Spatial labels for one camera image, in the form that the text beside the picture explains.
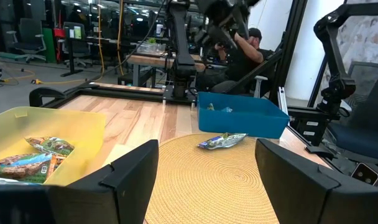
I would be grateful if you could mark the black table-level camera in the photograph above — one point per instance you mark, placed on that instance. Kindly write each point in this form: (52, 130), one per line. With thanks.
(366, 174)

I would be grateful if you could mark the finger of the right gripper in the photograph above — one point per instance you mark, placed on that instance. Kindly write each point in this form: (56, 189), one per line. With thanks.
(224, 37)

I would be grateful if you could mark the silver aluminium post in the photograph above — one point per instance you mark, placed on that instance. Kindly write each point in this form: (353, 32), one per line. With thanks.
(283, 98)

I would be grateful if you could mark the round woven straw placemat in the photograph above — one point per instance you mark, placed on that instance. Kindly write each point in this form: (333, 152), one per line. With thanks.
(207, 186)

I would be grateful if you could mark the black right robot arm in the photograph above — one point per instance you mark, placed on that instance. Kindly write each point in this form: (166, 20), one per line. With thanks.
(181, 46)

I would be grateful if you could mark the dark blue Chewy granola bar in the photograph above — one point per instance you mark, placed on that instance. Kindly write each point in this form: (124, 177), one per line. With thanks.
(221, 140)

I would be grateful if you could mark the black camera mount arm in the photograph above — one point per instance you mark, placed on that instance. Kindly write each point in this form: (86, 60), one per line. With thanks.
(335, 62)

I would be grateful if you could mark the dark blue office chair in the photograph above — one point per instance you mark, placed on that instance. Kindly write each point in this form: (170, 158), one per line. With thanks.
(363, 140)

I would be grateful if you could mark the yellow plastic bin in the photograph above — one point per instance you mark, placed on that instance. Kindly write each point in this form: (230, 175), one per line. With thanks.
(83, 130)

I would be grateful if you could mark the grey office chair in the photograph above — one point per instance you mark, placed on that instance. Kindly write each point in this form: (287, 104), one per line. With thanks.
(29, 37)

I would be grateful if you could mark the wooden background table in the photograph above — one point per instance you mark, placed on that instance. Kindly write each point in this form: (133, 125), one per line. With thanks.
(158, 60)

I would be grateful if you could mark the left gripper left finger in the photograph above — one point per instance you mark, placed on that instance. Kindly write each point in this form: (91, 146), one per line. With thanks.
(114, 199)

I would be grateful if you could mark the black labelled controller box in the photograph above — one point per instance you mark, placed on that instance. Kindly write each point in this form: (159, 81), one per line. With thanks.
(301, 129)

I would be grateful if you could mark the blue plastic bin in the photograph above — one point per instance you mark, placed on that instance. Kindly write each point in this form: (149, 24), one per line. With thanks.
(238, 121)

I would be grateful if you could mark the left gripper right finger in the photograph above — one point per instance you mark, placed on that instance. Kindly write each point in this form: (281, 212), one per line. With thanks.
(301, 199)

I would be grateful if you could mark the person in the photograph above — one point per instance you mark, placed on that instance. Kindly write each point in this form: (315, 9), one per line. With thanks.
(242, 62)

